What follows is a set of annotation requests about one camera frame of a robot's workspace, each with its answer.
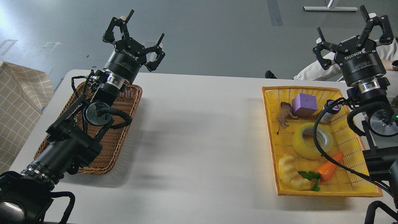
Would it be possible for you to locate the beige checkered cloth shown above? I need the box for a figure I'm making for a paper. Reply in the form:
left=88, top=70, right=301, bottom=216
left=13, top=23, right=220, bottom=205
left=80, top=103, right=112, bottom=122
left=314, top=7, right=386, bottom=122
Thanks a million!
left=0, top=61, right=54, bottom=173

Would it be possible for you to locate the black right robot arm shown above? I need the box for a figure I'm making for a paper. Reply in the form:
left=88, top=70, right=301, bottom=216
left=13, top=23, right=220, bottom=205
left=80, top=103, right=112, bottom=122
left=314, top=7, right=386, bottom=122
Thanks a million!
left=313, top=6, right=398, bottom=205

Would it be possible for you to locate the brown wicker basket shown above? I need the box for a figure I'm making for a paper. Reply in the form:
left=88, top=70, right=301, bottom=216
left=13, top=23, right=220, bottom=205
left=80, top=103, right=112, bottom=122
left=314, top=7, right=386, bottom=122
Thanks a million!
left=34, top=82, right=142, bottom=175

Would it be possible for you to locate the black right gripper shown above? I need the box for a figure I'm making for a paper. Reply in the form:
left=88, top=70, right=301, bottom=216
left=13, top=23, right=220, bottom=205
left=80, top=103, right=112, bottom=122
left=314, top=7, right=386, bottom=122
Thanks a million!
left=312, top=5, right=394, bottom=87

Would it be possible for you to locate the orange toy carrot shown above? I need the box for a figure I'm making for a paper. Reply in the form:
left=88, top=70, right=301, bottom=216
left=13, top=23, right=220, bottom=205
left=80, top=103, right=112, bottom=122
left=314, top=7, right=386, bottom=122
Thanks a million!
left=298, top=161, right=337, bottom=192

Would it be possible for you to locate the yellow plastic basket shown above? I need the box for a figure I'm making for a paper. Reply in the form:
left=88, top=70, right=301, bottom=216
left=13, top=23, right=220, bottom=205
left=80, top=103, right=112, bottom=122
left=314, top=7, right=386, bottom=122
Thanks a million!
left=262, top=86, right=383, bottom=197

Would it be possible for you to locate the small jar blue lid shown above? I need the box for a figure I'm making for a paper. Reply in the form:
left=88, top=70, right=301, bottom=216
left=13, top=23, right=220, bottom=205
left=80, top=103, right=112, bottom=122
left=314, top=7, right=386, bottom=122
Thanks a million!
left=319, top=99, right=342, bottom=124

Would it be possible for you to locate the yellow tape roll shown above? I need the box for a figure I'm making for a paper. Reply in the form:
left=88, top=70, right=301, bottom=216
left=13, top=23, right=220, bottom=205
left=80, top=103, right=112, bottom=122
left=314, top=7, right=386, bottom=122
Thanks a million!
left=292, top=122, right=334, bottom=160

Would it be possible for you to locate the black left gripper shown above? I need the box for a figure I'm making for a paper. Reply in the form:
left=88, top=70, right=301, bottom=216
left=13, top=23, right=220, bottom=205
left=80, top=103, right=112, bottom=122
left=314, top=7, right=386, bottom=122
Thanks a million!
left=102, top=9, right=166, bottom=85

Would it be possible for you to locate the person in white clothes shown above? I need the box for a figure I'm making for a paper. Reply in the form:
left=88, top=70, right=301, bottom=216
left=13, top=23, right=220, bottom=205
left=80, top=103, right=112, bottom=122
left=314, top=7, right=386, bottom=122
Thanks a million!
left=265, top=37, right=398, bottom=82

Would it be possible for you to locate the purple foam block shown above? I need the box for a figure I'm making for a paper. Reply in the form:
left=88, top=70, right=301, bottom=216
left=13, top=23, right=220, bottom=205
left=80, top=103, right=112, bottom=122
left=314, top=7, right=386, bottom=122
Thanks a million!
left=292, top=93, right=317, bottom=117

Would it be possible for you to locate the brown toy animal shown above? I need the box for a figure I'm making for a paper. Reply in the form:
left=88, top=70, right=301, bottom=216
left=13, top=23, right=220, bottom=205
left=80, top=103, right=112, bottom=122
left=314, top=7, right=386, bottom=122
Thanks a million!
left=276, top=102, right=298, bottom=135

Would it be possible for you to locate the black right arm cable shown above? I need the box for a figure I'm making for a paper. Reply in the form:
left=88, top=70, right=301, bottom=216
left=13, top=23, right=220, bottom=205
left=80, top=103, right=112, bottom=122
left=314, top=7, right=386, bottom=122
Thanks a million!
left=313, top=97, right=395, bottom=197

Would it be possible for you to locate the yellow toy croissant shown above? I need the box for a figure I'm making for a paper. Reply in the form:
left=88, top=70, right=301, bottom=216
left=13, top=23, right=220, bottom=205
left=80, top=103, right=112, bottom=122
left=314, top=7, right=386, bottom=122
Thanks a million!
left=278, top=153, right=312, bottom=191

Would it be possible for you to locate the white metal stand base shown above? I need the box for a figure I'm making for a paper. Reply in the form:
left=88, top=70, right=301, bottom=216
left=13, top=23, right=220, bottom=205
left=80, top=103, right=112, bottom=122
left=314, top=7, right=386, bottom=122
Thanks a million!
left=303, top=0, right=358, bottom=12

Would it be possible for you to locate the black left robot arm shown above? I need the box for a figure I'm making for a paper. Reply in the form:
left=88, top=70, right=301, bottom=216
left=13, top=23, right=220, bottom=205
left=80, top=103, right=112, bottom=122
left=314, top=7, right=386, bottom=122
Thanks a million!
left=1, top=10, right=165, bottom=224

